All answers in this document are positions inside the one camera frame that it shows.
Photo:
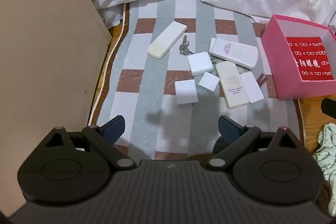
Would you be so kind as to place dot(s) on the pale green cloth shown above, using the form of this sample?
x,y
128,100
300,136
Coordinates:
x,y
326,150

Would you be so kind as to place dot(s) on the pink box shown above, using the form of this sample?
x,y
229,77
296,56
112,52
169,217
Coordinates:
x,y
273,56

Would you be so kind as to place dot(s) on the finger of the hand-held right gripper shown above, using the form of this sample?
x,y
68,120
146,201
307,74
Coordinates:
x,y
329,108

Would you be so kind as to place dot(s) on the red patterned cloth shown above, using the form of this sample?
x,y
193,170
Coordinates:
x,y
315,58

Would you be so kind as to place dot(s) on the bunch of keys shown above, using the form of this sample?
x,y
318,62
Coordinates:
x,y
184,46

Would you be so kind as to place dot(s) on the checked grey brown blanket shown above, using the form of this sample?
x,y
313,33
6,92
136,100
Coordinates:
x,y
147,82

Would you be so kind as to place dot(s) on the cream power bank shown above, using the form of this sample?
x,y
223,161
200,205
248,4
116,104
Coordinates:
x,y
232,85

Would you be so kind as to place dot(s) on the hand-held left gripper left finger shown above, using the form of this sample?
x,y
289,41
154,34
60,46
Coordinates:
x,y
114,127

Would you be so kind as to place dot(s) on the long white case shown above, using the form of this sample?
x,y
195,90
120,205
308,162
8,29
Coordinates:
x,y
168,39

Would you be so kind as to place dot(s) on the small white cube adapter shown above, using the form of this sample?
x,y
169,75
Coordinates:
x,y
208,81

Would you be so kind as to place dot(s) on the white tube case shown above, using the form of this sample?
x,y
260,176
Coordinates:
x,y
233,53

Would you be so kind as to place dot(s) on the white square charger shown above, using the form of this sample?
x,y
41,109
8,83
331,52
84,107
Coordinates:
x,y
199,63

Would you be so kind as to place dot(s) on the slim white rectangular block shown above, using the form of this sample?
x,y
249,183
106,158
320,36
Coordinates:
x,y
252,87

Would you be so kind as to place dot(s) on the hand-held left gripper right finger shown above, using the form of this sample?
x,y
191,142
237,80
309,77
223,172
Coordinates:
x,y
227,126

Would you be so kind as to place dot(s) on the white square box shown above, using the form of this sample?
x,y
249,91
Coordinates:
x,y
185,92

